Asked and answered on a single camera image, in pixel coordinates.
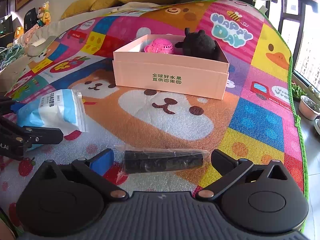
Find pink cardboard box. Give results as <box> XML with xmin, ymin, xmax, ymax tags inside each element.
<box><xmin>113</xmin><ymin>35</ymin><xmax>229</xmax><ymax>100</ymax></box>

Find yellow duck plush toy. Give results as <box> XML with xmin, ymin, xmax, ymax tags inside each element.
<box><xmin>37</xmin><ymin>1</ymin><xmax>52</xmax><ymax>27</ymax></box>

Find colourful cartoon play mat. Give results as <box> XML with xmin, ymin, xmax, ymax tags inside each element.
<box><xmin>1</xmin><ymin>0</ymin><xmax>308</xmax><ymax>232</ymax></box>

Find blue white snack bag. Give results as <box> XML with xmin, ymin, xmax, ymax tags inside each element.
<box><xmin>17</xmin><ymin>89</ymin><xmax>88</xmax><ymax>135</ymax></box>

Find pink plastic heart strainer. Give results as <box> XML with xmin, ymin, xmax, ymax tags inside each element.
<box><xmin>144</xmin><ymin>38</ymin><xmax>174</xmax><ymax>54</ymax></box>

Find small white flower pot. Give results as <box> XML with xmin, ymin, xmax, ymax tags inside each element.
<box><xmin>299</xmin><ymin>95</ymin><xmax>319</xmax><ymax>121</ymax></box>

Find teal yarn bundle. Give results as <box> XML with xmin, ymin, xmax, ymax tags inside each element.
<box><xmin>0</xmin><ymin>44</ymin><xmax>24</xmax><ymax>70</ymax></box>

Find black roll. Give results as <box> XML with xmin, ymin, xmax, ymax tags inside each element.
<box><xmin>114</xmin><ymin>145</ymin><xmax>210</xmax><ymax>175</ymax></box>

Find black plush toy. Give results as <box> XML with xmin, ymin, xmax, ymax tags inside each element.
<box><xmin>175</xmin><ymin>28</ymin><xmax>217</xmax><ymax>60</ymax></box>

